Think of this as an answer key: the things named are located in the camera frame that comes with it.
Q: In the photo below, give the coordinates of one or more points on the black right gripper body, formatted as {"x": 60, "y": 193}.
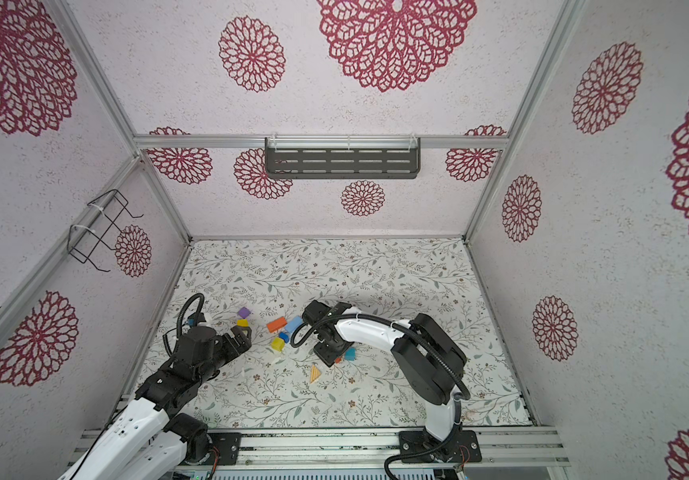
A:
{"x": 325, "y": 353}

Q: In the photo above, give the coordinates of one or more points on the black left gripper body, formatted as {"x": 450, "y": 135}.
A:
{"x": 231, "y": 350}

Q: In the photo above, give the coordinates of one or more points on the teal wood cube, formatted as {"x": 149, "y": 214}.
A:
{"x": 350, "y": 354}

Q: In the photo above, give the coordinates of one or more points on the light blue wood block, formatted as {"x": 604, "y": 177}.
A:
{"x": 293, "y": 325}

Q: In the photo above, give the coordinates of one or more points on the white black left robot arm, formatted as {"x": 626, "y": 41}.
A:
{"x": 151, "y": 435}

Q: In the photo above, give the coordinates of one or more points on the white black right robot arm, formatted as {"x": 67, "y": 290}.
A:
{"x": 432, "y": 363}

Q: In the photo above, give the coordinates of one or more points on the natural wood triangle block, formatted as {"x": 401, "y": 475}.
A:
{"x": 315, "y": 373}

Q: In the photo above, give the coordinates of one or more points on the orange wood rectangular block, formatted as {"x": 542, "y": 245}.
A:
{"x": 277, "y": 325}

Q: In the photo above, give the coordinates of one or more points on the purple wood cube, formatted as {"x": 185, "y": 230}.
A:
{"x": 244, "y": 313}

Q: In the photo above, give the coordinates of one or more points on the yellow wood cylinder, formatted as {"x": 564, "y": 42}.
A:
{"x": 278, "y": 344}

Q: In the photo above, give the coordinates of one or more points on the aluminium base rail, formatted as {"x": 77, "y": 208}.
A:
{"x": 362, "y": 448}

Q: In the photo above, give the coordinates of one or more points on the black wire wall rack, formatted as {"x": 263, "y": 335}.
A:
{"x": 86, "y": 237}

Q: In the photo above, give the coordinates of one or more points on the dark grey wall shelf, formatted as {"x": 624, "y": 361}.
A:
{"x": 286, "y": 159}

